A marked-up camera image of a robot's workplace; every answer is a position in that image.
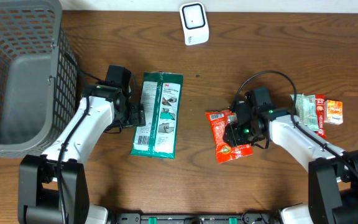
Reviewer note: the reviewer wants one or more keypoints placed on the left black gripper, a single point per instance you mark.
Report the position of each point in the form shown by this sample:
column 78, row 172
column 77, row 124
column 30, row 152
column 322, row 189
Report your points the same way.
column 137, row 115

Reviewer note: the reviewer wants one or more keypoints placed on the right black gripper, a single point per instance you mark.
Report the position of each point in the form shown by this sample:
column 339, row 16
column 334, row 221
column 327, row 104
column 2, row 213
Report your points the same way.
column 233, row 131

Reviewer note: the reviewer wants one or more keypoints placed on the red Nescafe coffee pack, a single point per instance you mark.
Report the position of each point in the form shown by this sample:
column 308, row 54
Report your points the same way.
column 218, row 121

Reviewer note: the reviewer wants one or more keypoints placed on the green white 3M package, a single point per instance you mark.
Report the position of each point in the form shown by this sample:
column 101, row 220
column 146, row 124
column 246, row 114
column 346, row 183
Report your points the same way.
column 161, row 95

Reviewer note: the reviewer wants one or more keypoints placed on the mint green wet wipes pack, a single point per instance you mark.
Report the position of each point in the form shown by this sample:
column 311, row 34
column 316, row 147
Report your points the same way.
column 306, row 111

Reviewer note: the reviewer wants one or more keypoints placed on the red Nescafe stick sachet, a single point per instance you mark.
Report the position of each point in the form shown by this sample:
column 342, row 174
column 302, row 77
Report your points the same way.
column 319, row 102

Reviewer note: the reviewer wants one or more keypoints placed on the orange tissue packet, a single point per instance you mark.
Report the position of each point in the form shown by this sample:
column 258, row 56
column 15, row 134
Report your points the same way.
column 333, row 112

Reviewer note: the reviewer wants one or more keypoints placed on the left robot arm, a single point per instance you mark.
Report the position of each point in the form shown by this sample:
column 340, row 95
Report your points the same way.
column 52, row 186

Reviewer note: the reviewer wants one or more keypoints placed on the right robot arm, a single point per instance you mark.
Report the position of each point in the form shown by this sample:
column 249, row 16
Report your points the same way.
column 332, row 171

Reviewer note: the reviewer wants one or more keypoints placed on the white barcode scanner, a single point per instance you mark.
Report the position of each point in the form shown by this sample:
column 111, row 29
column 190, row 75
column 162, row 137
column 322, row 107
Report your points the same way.
column 194, row 23

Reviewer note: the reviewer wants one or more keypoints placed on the grey plastic mesh basket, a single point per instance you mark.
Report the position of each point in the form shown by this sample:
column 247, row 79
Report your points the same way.
column 38, row 84

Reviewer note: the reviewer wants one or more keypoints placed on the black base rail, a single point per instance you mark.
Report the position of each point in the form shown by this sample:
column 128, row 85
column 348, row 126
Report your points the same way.
column 248, row 217

